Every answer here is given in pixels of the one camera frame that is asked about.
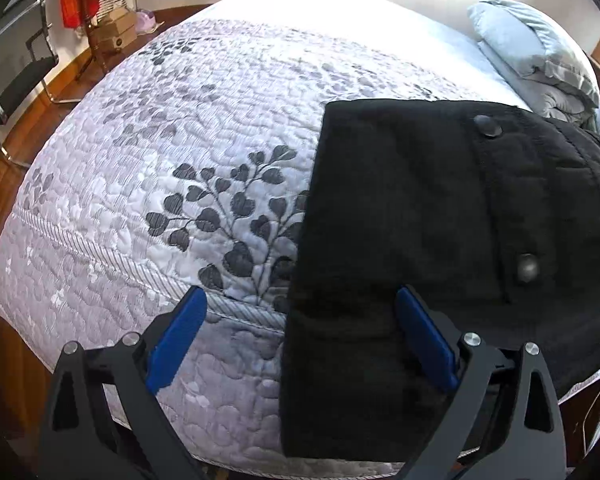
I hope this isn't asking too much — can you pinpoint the quilted leaf-pattern bedspread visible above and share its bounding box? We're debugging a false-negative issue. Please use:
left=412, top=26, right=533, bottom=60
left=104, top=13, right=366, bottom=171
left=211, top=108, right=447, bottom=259
left=0, top=17, right=600, bottom=467

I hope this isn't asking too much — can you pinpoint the cardboard box with round mark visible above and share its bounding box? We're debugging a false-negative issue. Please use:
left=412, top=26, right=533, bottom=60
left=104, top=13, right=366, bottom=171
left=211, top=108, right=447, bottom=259
left=90, top=22, right=139, bottom=54

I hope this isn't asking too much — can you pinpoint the plain cardboard box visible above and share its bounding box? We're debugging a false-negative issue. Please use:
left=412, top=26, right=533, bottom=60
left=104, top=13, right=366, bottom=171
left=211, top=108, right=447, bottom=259
left=97, top=7, right=137, bottom=32

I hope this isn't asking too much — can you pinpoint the red bag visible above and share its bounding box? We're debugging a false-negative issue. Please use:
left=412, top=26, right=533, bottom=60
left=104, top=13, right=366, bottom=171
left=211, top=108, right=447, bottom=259
left=60, top=0, right=101, bottom=30

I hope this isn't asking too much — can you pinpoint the black chrome cantilever chair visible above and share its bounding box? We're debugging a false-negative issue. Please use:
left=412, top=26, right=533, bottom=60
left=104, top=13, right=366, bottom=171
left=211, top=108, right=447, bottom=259
left=0, top=0, right=82, bottom=169

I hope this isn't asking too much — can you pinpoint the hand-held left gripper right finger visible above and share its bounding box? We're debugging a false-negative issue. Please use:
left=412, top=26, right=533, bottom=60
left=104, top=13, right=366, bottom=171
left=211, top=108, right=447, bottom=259
left=395, top=285, right=566, bottom=480

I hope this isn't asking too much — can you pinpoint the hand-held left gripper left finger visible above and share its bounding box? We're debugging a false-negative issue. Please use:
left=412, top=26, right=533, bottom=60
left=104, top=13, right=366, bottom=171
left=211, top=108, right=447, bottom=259
left=39, top=285, right=208, bottom=480

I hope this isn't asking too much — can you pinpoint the wooden coat rack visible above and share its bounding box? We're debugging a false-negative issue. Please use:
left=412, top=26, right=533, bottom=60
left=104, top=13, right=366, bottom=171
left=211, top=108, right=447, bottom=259
left=74, top=0, right=108, bottom=81

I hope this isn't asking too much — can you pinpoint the black quilted jacket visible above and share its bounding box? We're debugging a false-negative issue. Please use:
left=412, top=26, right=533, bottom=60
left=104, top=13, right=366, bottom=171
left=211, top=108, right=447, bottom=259
left=279, top=99, right=600, bottom=461

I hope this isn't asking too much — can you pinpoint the light grey pillow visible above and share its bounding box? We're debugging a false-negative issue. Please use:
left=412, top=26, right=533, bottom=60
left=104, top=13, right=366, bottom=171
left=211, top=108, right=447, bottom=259
left=467, top=0, right=600, bottom=108

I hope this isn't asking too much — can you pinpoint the white bed sheet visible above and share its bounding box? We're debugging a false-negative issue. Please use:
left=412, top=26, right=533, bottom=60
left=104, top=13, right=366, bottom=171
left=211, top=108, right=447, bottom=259
left=195, top=0, right=531, bottom=111

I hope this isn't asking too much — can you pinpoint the folded grey duvet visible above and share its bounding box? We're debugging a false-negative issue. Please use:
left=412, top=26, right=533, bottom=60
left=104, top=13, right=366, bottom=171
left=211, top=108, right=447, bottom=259
left=477, top=42, right=600, bottom=130

